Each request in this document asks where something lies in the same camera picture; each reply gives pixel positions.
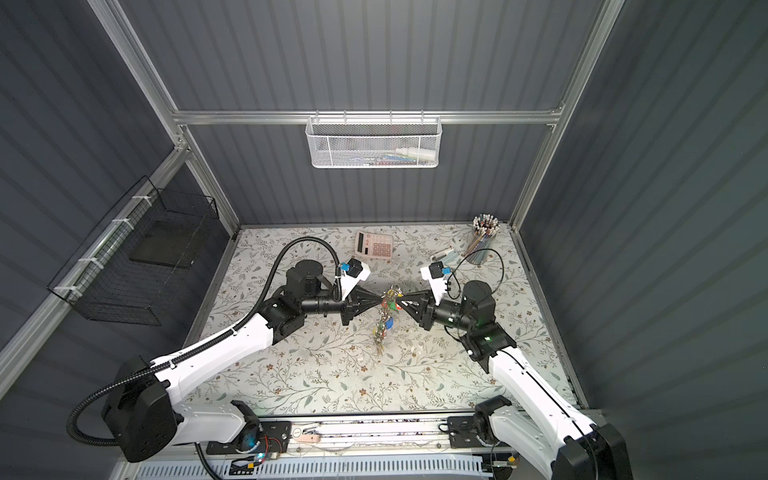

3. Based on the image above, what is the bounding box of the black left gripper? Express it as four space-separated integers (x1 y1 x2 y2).
300 286 382 326

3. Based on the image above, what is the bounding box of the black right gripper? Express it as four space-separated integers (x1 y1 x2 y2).
398 289 475 335

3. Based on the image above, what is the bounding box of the metal keyring with coloured keys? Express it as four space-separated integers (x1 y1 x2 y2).
373 285 403 355

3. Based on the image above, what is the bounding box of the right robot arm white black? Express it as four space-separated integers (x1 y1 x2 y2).
396 280 633 479

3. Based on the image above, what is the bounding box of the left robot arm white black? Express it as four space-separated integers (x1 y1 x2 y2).
102 259 380 463

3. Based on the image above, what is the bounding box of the floral table mat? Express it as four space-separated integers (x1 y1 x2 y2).
186 226 577 415

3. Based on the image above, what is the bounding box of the white blue stapler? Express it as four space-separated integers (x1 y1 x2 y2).
430 247 455 262

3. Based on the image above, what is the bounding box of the pink calculator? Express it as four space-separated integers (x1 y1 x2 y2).
354 231 394 260

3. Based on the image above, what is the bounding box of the cup of pencils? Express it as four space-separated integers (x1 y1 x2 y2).
464 214 499 265

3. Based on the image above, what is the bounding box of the white bottle in basket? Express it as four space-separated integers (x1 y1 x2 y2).
395 147 438 163

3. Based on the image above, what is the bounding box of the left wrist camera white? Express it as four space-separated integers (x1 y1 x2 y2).
339 258 371 300

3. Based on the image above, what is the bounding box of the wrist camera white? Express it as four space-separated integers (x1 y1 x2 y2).
339 258 371 300
420 261 451 305

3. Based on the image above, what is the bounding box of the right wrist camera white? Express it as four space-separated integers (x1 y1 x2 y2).
420 261 451 305

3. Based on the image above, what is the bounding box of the black corrugated cable conduit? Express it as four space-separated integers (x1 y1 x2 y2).
65 236 342 480

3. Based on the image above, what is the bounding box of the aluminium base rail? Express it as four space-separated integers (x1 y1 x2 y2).
119 413 601 463

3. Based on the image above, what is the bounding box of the white wire mesh basket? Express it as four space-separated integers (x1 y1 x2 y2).
305 115 443 169

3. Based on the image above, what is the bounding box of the black wire basket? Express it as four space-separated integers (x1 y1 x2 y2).
48 180 219 326

